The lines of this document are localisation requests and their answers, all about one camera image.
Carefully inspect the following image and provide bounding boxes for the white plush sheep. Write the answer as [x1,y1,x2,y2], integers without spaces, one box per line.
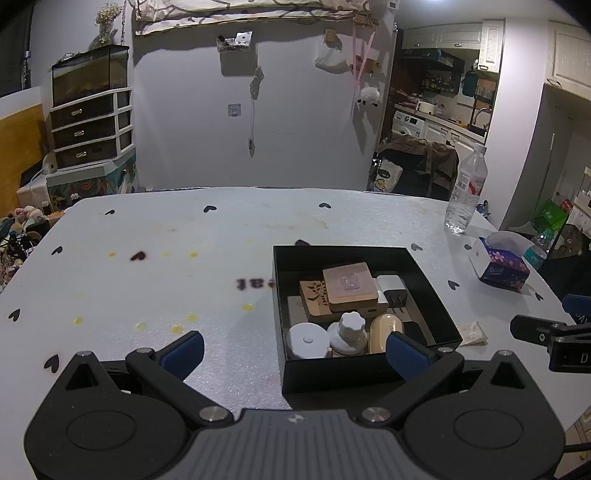
[358,85,382,109]

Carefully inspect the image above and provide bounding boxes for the white plug adapter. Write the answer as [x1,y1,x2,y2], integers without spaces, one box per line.
[376,289,408,309]

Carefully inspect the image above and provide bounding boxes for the white knob cap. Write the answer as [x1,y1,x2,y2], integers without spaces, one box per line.
[327,311,370,357]

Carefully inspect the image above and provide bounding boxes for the white hanging bag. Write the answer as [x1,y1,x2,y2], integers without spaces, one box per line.
[315,30,349,75]

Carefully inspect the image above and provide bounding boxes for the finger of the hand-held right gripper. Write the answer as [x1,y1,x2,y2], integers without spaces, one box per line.
[562,294,591,325]
[510,315,556,345]

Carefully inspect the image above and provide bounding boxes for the plastic drawer unit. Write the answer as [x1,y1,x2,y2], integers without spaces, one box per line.
[48,88,136,171]

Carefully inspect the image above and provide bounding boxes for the pile of plush toys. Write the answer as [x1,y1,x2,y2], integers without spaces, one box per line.
[0,205,65,296]

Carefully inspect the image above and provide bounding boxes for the clear water bottle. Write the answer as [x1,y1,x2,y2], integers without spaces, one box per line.
[444,143,489,234]

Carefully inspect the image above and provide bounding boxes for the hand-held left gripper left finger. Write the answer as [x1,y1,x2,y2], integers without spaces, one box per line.
[34,329,234,426]

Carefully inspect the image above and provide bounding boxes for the chair with brown jacket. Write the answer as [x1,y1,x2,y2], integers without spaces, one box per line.
[369,131,460,201]

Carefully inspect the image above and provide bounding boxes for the carved wooden block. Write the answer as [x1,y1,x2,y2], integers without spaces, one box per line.
[299,279,342,322]

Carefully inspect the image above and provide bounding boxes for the vase of dried flowers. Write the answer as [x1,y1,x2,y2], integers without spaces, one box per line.
[88,2,124,49]

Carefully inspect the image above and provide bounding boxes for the clear wall hook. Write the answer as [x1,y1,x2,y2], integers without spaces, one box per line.
[216,31,254,52]

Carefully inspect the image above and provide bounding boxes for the beige earbuds case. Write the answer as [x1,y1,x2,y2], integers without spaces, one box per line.
[369,313,406,355]

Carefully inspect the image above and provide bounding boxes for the small clear plastic wrapper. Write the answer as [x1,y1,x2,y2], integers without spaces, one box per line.
[457,320,489,346]

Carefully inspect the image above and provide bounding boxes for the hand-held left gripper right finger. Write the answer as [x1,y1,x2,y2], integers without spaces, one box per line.
[360,331,549,426]

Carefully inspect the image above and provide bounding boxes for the washing machine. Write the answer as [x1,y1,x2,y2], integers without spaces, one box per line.
[392,110,428,139]

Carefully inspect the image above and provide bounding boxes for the pink ribbon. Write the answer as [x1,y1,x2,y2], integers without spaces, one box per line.
[351,18,377,104]

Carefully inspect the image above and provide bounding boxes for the upper kitchen cabinets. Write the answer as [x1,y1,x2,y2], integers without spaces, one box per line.
[402,18,506,75]

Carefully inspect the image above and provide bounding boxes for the printed cloth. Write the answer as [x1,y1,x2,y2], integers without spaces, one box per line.
[134,0,370,35]

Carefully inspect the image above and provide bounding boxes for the glass fish tank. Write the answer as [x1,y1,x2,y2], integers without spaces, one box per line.
[51,45,131,108]

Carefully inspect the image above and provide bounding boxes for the white tape measure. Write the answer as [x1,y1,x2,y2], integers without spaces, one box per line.
[288,322,331,360]

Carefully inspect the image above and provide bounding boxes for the patterned cabinet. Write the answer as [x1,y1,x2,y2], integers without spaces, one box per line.
[46,148,139,210]

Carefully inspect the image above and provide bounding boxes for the dark window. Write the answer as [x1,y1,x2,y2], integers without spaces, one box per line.
[0,28,34,97]

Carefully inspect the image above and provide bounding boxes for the green bag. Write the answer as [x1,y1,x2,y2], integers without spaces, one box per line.
[531,198,573,236]

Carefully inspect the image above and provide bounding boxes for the blue floral tissue box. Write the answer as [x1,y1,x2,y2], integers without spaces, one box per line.
[468,231,532,291]

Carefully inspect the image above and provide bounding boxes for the black cardboard box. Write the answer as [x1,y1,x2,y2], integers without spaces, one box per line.
[272,244,464,396]

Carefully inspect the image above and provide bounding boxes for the small plastic bottle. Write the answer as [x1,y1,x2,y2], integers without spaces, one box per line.
[524,231,555,271]

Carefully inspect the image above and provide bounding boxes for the white cloth-covered box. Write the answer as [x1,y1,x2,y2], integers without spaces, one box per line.
[17,174,51,208]

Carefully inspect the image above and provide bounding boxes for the duck print tote bag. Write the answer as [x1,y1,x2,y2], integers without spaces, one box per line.
[369,159,404,192]

